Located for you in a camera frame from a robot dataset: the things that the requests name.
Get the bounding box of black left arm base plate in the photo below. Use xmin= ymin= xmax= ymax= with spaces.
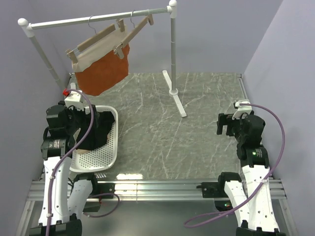
xmin=95 ymin=182 xmax=115 ymax=199

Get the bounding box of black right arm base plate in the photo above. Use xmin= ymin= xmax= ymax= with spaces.
xmin=196 ymin=182 xmax=224 ymax=198

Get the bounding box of orange shorts beige waistband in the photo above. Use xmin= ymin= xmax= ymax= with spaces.
xmin=72 ymin=31 xmax=130 ymax=96

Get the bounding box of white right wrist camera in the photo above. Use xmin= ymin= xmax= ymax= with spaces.
xmin=232 ymin=99 xmax=252 ymax=120

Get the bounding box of black underwear beige waistband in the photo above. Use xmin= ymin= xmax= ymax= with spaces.
xmin=76 ymin=111 xmax=115 ymax=151

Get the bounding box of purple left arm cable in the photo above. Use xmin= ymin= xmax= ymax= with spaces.
xmin=45 ymin=89 xmax=120 ymax=236

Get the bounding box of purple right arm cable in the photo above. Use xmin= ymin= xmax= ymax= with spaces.
xmin=183 ymin=103 xmax=285 ymax=227

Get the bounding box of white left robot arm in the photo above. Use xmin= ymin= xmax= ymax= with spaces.
xmin=29 ymin=102 xmax=99 ymax=236

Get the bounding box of silver white clothes rack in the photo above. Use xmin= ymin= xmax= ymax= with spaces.
xmin=18 ymin=0 xmax=187 ymax=118

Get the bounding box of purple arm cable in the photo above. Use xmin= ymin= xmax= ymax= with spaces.
xmin=183 ymin=103 xmax=285 ymax=227
xmin=45 ymin=89 xmax=120 ymax=236

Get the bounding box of aluminium front rail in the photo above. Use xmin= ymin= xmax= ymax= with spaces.
xmin=27 ymin=179 xmax=287 ymax=201

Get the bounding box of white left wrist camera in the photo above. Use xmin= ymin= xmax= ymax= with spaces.
xmin=63 ymin=89 xmax=84 ymax=111

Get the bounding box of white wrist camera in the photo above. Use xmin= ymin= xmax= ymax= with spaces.
xmin=63 ymin=89 xmax=84 ymax=111
xmin=232 ymin=99 xmax=252 ymax=120

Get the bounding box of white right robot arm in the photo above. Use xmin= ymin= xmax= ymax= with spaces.
xmin=217 ymin=113 xmax=283 ymax=236

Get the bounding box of white perforated plastic basket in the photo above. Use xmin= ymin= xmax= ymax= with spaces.
xmin=70 ymin=105 xmax=118 ymax=173

